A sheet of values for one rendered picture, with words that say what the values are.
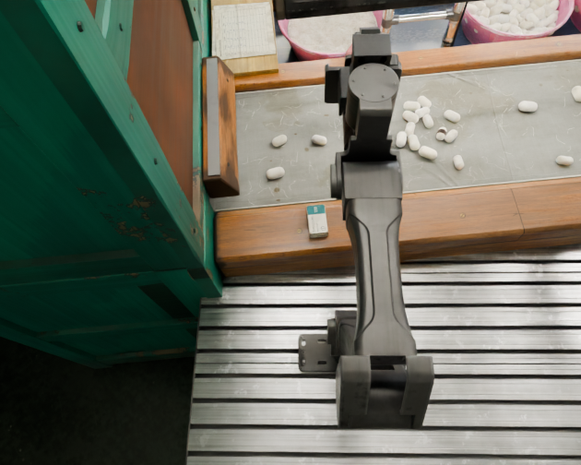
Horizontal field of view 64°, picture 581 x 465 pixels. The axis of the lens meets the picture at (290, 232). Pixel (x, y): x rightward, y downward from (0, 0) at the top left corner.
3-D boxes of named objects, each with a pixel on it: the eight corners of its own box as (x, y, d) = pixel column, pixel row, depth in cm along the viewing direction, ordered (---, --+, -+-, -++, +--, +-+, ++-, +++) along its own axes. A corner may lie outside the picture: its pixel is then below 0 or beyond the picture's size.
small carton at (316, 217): (327, 236, 89) (327, 232, 87) (309, 238, 89) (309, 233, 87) (324, 208, 92) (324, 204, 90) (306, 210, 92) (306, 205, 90)
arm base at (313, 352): (297, 325, 84) (296, 365, 81) (409, 325, 83) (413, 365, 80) (298, 334, 91) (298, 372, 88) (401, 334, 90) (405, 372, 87)
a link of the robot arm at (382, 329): (333, 151, 57) (342, 423, 44) (408, 149, 56) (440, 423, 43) (330, 200, 68) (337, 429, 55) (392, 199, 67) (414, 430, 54)
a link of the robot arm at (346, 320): (335, 305, 82) (349, 383, 50) (373, 305, 82) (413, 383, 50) (335, 340, 83) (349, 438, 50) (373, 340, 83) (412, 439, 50)
